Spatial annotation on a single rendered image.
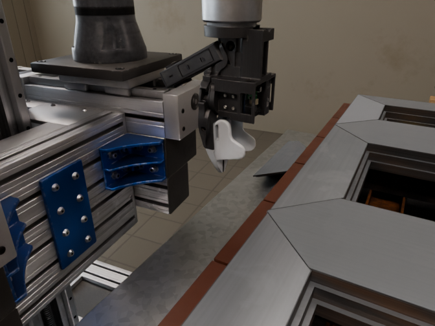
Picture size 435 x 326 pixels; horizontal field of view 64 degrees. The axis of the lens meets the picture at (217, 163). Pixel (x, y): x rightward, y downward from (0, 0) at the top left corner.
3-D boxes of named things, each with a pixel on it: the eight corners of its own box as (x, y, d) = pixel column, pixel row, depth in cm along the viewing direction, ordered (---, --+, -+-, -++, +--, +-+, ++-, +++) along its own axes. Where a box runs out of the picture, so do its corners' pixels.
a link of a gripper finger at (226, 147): (240, 187, 50) (242, 125, 46) (204, 177, 52) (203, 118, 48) (249, 178, 52) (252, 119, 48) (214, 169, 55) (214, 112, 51)
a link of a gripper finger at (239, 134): (249, 178, 52) (252, 119, 48) (214, 169, 55) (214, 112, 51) (257, 169, 55) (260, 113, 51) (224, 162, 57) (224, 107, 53)
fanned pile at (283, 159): (331, 147, 121) (333, 137, 120) (296, 199, 90) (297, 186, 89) (296, 141, 127) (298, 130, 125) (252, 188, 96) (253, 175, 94)
